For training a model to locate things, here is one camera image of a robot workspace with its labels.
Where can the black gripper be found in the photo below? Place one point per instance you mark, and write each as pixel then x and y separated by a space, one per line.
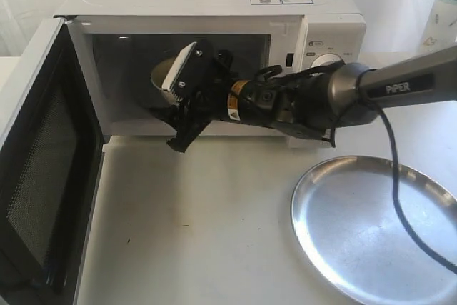
pixel 206 104

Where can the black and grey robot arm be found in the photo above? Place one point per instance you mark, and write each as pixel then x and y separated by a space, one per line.
pixel 309 104

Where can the white microwave oven body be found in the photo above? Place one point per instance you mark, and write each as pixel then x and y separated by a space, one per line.
pixel 127 46

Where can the upper white control knob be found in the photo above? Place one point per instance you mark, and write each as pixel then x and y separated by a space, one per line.
pixel 327 63

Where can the round stainless steel tray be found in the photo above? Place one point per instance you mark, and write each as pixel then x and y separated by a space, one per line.
pixel 343 217

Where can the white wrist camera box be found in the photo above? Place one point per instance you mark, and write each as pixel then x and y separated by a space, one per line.
pixel 187 72

